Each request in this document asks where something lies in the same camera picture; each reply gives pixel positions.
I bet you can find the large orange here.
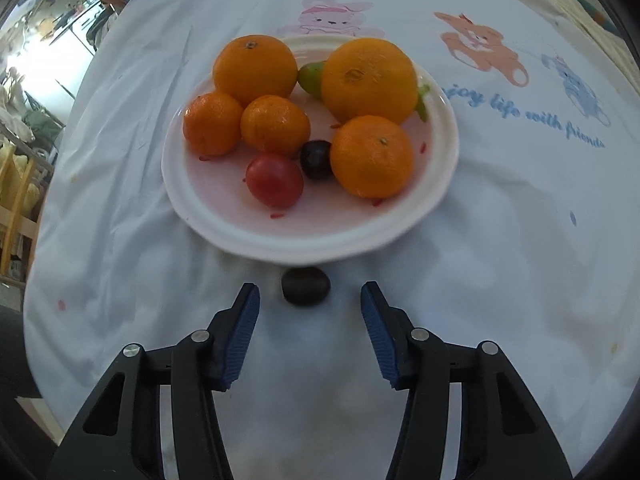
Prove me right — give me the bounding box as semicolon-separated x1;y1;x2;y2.
320;38;419;126
212;35;299;107

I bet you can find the white printed tablecloth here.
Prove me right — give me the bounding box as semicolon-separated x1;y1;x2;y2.
22;0;636;480

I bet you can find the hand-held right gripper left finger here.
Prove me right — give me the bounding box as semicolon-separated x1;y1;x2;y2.
47;282;262;480

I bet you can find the red cherry tomato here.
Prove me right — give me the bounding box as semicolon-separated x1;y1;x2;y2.
245;154;305;209

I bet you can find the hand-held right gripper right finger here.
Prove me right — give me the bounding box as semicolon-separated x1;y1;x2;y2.
360;281;573;480

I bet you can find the cream patterned quilt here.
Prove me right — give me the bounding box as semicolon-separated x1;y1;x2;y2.
540;0;626;56

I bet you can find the shiny dark grape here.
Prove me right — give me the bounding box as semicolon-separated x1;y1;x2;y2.
300;140;333;181

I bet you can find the pink plate with white rim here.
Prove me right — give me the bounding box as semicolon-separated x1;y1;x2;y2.
161;35;460;265

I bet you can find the wooden chair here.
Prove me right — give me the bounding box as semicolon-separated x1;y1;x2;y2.
0;130;51;286

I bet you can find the small mandarin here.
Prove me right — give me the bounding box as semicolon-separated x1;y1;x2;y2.
182;91;245;157
240;95;311;157
330;115;416;199

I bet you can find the green grape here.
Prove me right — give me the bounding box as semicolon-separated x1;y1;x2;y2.
298;61;328;100

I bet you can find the matt dark grape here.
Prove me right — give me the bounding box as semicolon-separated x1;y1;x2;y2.
281;267;331;307

